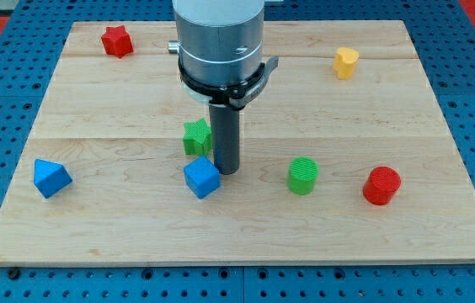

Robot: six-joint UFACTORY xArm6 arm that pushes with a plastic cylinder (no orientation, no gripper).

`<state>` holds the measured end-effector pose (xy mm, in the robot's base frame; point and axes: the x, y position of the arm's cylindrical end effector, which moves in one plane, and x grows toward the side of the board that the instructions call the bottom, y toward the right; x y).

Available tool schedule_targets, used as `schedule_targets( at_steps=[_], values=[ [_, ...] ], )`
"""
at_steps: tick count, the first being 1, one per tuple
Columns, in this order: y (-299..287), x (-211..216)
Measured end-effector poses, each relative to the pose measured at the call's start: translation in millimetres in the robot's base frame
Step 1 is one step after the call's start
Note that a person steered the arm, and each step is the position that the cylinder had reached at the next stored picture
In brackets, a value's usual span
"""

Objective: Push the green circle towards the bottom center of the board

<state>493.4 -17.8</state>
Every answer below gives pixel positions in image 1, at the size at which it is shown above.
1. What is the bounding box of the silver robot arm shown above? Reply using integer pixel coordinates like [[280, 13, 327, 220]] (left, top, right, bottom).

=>
[[172, 0, 268, 108]]

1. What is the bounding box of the wooden board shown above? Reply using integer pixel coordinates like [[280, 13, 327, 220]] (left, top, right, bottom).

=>
[[0, 20, 475, 268]]

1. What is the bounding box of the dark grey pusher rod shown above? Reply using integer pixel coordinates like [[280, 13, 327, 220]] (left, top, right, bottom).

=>
[[209, 106, 240, 175]]

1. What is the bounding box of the green star block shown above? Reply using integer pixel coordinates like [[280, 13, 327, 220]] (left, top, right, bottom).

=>
[[183, 118, 212, 156]]

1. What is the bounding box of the blue cube block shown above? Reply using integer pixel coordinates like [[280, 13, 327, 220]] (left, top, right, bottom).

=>
[[184, 156, 221, 199]]

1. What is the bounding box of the green cylinder block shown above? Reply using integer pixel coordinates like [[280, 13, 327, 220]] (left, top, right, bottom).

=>
[[286, 157, 319, 195]]

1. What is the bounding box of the yellow heart block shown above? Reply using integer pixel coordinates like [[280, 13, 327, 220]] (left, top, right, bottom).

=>
[[333, 47, 360, 80]]

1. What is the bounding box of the red cylinder block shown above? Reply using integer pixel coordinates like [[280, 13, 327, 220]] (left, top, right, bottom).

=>
[[362, 166, 402, 205]]

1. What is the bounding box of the red star block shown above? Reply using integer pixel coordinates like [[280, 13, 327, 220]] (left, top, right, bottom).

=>
[[101, 25, 134, 58]]

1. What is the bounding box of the blue triangle block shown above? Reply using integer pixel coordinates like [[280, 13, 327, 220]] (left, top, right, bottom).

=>
[[33, 159, 72, 199]]

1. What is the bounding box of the black clamp ring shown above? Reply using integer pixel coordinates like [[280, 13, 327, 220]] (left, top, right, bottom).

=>
[[177, 56, 280, 112]]

